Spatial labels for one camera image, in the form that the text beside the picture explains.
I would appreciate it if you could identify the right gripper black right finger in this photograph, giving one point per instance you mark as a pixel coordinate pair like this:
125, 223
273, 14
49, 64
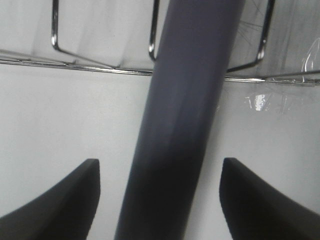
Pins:
254, 210

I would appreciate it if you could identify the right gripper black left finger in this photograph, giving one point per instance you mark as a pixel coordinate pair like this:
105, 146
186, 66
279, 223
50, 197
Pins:
64, 212

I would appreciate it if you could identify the purple hand brush black bristles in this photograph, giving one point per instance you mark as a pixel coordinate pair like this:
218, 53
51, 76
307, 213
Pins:
192, 60

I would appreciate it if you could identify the chrome wire dish rack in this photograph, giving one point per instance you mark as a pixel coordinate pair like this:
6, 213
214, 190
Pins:
81, 63

